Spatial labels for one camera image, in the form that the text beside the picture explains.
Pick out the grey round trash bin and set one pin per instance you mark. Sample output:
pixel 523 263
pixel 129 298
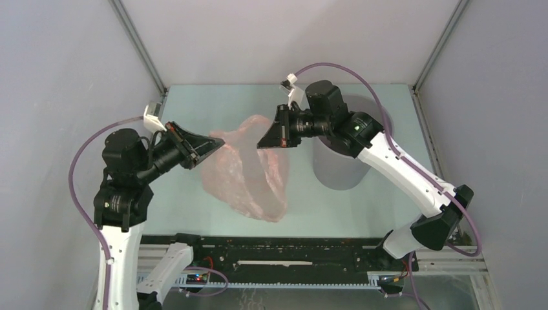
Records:
pixel 333 167

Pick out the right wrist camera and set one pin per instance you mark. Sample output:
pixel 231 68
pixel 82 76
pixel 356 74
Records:
pixel 294 93

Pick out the aluminium frame post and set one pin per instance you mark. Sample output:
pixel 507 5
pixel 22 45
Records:
pixel 441 42
pixel 131 30

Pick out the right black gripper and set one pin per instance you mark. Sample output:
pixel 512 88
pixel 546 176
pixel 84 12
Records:
pixel 276 136

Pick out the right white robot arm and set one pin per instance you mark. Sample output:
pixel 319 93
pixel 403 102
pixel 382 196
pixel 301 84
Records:
pixel 442 204

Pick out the white toothed cable tray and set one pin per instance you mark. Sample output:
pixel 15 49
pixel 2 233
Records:
pixel 183 282

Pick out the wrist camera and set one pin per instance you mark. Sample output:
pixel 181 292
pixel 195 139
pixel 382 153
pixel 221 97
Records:
pixel 151 118
pixel 294 93

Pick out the pink plastic trash bag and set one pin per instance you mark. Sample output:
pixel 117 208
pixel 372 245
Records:
pixel 251 181

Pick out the right aluminium frame post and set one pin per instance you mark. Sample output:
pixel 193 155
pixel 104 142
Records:
pixel 441 42

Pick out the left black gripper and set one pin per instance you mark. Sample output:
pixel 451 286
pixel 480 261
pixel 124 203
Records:
pixel 197 146

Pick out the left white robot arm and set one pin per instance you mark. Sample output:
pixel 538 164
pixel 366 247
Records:
pixel 121 207

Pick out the small circuit board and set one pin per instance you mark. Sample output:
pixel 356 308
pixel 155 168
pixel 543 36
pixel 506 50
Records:
pixel 196 279

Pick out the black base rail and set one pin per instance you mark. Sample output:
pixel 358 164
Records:
pixel 286 260

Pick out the left aluminium frame post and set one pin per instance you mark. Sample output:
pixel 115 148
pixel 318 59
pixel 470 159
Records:
pixel 131 30

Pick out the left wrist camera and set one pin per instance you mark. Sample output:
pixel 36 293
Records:
pixel 151 118

